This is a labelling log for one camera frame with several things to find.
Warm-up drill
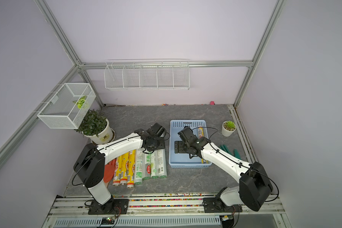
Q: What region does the yellow plastic wrap roll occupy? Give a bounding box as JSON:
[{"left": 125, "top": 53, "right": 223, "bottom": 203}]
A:
[{"left": 197, "top": 126, "right": 210, "bottom": 164}]

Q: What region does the white green wrap roll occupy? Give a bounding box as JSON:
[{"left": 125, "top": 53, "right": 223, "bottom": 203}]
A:
[
  {"left": 134, "top": 149, "right": 144, "bottom": 184},
  {"left": 142, "top": 154, "right": 151, "bottom": 180},
  {"left": 150, "top": 151, "right": 159, "bottom": 179},
  {"left": 157, "top": 149, "right": 167, "bottom": 178}
]

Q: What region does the light blue plastic basket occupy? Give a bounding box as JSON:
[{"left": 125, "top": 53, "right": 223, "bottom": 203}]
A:
[{"left": 169, "top": 119, "right": 212, "bottom": 168}]

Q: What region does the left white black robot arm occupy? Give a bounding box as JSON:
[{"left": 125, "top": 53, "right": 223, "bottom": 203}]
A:
[{"left": 73, "top": 123, "right": 166, "bottom": 205}]

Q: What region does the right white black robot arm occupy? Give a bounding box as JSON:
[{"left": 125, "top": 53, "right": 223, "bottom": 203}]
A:
[{"left": 175, "top": 126, "right": 273, "bottom": 211}]

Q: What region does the yellow wrap roll leftmost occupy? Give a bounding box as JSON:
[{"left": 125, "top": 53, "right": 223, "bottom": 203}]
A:
[{"left": 112, "top": 155, "right": 123, "bottom": 187}]

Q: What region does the small white potted succulent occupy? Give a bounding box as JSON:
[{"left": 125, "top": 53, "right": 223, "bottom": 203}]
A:
[{"left": 222, "top": 121, "right": 236, "bottom": 137}]

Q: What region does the green work glove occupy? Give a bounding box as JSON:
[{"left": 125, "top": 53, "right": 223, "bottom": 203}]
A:
[{"left": 220, "top": 144, "right": 241, "bottom": 160}]

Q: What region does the red orange work glove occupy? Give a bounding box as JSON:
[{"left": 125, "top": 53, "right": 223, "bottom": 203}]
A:
[{"left": 104, "top": 159, "right": 117, "bottom": 187}]

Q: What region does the large potted green plant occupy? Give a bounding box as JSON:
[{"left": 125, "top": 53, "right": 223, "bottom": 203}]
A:
[{"left": 75, "top": 110, "right": 114, "bottom": 145}]

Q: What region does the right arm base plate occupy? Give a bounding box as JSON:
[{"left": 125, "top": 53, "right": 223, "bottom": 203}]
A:
[{"left": 202, "top": 187, "right": 243, "bottom": 214}]

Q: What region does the aluminium rail frame front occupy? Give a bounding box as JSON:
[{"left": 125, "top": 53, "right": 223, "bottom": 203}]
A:
[{"left": 42, "top": 193, "right": 291, "bottom": 228}]

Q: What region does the white wire shelf back wall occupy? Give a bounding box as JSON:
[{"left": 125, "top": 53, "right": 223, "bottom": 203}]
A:
[{"left": 104, "top": 59, "right": 191, "bottom": 90}]

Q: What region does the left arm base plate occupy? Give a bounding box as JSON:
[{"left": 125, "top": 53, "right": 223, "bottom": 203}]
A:
[{"left": 88, "top": 198, "right": 129, "bottom": 215}]

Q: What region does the green leaf in wire basket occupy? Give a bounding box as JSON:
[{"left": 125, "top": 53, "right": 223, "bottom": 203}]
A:
[{"left": 73, "top": 96, "right": 89, "bottom": 110}]

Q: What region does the white wire basket left wall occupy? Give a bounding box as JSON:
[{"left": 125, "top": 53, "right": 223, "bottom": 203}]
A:
[{"left": 37, "top": 83, "right": 96, "bottom": 130}]

